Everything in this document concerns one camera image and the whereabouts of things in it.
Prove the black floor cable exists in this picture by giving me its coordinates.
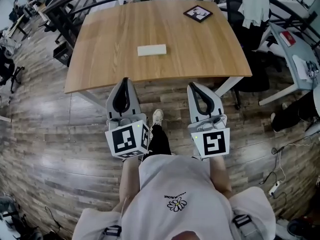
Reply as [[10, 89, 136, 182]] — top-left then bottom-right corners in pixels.
[[258, 171, 279, 186]]

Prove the black folding stand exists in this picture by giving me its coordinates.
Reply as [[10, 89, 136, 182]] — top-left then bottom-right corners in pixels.
[[0, 46, 26, 94]]

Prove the white power cable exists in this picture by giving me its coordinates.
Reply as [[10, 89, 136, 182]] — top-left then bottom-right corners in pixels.
[[276, 149, 288, 183]]

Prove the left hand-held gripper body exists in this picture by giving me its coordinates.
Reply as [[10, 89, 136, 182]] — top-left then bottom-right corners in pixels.
[[104, 113, 151, 160]]

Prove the person's left forearm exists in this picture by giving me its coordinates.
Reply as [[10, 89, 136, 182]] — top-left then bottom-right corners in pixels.
[[118, 156, 141, 211]]

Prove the white garment on chair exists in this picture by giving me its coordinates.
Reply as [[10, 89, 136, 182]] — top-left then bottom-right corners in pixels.
[[237, 0, 271, 30]]

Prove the black plastic crate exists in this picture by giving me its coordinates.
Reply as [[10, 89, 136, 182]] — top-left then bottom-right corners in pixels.
[[52, 42, 74, 67]]

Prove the white power strip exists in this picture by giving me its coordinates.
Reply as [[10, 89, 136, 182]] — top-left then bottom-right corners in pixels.
[[268, 180, 281, 197]]

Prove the black office chair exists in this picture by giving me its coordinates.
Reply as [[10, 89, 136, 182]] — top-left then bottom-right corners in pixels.
[[225, 0, 273, 110]]

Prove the black framed deer picture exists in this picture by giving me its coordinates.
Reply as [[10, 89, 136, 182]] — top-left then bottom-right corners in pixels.
[[182, 4, 214, 24]]

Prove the person's white shirt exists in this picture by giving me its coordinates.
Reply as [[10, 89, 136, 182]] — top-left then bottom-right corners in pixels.
[[71, 154, 277, 240]]

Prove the white table leg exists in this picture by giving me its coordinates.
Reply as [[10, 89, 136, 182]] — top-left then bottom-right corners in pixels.
[[214, 76, 245, 99], [71, 89, 107, 110]]

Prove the person's black trouser leg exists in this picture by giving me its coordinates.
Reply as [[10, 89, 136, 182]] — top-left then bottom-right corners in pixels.
[[147, 124, 174, 160]]

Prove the grey side desk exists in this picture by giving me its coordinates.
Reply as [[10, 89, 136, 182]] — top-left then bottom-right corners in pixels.
[[258, 21, 320, 107]]

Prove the white paper stack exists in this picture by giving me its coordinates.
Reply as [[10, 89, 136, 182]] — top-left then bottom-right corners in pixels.
[[291, 54, 311, 81]]

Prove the red book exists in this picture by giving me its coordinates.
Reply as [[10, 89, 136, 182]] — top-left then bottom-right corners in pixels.
[[278, 30, 297, 48]]

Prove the person's right forearm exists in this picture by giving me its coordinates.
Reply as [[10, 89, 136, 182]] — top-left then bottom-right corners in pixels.
[[209, 155, 234, 200]]

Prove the white glasses case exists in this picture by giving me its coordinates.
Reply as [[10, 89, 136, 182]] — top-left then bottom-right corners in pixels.
[[136, 43, 168, 58]]

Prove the person's white shoe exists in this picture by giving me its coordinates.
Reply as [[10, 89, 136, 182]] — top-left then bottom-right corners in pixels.
[[151, 108, 165, 128]]

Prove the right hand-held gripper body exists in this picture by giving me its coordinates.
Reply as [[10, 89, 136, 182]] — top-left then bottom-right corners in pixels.
[[187, 113, 231, 160]]

